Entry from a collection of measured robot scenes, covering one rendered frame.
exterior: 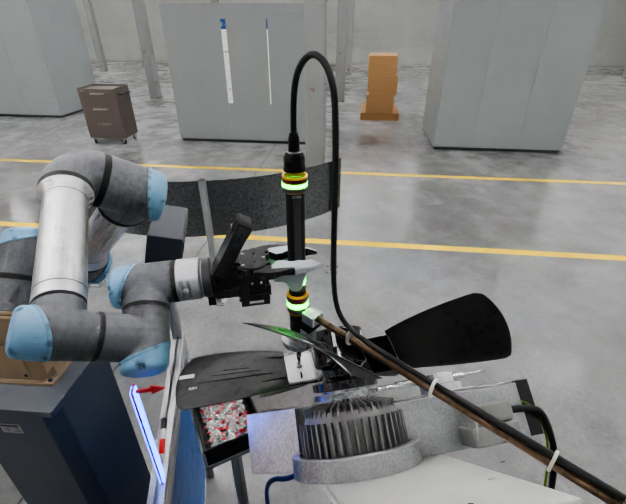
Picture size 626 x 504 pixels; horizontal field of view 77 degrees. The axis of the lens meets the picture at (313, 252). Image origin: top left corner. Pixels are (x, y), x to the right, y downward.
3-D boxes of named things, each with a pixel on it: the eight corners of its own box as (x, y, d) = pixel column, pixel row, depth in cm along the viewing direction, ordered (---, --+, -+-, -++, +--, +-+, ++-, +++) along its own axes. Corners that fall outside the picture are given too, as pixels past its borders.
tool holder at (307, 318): (329, 344, 83) (330, 307, 78) (305, 362, 79) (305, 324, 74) (299, 324, 88) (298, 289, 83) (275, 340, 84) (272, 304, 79)
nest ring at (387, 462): (398, 446, 98) (395, 429, 99) (446, 464, 72) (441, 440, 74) (289, 467, 93) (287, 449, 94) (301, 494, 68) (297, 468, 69)
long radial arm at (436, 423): (405, 461, 81) (393, 400, 84) (393, 456, 88) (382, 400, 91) (531, 435, 86) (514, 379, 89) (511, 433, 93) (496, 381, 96)
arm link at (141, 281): (119, 320, 70) (121, 277, 74) (183, 312, 72) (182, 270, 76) (103, 304, 64) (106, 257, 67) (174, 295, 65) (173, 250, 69)
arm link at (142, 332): (86, 380, 61) (92, 312, 66) (159, 379, 68) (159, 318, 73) (103, 366, 56) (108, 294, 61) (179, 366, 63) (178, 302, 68)
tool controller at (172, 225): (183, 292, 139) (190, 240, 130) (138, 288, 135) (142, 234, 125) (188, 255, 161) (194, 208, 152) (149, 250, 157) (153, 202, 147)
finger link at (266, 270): (295, 266, 73) (248, 267, 73) (295, 258, 72) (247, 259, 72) (295, 280, 69) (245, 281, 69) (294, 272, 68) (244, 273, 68)
